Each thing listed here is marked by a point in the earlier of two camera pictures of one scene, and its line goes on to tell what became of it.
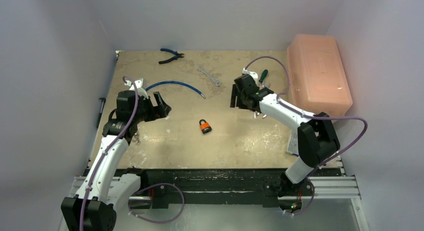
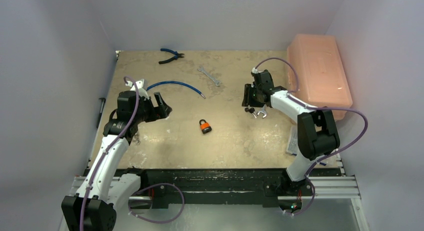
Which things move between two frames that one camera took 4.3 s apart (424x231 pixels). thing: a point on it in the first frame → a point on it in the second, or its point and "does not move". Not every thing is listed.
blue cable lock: [201, 94] does not move
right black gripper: [240, 96] → [250, 96]
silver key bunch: [136, 139] does not move
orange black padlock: [205, 126] does not move
